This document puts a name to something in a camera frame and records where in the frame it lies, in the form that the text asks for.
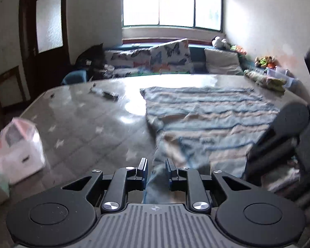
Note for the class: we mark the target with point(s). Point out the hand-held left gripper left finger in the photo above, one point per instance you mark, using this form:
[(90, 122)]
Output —
[(144, 170)]

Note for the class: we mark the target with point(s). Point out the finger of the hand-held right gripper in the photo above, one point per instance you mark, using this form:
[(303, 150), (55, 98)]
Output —
[(271, 152)]

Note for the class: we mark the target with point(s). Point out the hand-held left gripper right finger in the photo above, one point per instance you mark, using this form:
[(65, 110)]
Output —
[(168, 173)]

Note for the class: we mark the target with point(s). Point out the striped blue knit garment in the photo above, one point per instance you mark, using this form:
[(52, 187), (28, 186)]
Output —
[(209, 124)]

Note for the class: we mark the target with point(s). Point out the grey quilted star table cover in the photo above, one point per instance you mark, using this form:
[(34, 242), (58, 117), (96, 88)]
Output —
[(93, 124)]

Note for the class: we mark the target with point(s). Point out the clear plastic storage box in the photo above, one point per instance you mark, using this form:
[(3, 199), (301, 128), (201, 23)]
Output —
[(281, 75)]

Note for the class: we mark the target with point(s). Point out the folded yellow green cloth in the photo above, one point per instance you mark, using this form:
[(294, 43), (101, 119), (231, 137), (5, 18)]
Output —
[(266, 80)]

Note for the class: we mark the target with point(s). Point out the black and silver pen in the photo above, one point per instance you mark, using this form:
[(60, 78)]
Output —
[(106, 94)]

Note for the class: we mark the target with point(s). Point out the group of small plush toys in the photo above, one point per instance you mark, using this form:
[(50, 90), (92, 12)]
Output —
[(266, 62)]

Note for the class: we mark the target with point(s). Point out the grey pillow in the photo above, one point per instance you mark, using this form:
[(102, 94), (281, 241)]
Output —
[(222, 60)]

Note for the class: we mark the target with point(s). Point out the orange plush toy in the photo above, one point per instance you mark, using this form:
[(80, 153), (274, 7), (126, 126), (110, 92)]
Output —
[(239, 50)]

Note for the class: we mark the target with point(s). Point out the butterfly print cushion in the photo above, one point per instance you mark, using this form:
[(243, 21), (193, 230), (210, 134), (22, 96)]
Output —
[(170, 55), (126, 60)]

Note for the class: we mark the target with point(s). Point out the panda plush toy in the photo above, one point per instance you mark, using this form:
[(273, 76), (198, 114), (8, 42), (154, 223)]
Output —
[(219, 42)]

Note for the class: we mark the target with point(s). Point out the blue sofa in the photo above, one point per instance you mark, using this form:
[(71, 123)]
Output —
[(197, 54)]

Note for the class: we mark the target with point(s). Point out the black bag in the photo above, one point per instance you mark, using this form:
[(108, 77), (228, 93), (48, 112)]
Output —
[(91, 59)]

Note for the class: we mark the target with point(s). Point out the pink and white plastic bag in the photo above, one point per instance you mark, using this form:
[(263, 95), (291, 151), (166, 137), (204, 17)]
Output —
[(20, 149)]

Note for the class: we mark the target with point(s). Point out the dark wooden door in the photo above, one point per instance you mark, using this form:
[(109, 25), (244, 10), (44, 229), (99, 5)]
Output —
[(25, 64)]

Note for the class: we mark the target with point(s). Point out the dark wooden side desk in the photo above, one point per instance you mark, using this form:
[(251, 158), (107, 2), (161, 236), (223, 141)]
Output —
[(7, 87)]

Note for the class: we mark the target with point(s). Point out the green framed window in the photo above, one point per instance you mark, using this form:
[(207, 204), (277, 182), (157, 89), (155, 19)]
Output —
[(170, 2)]

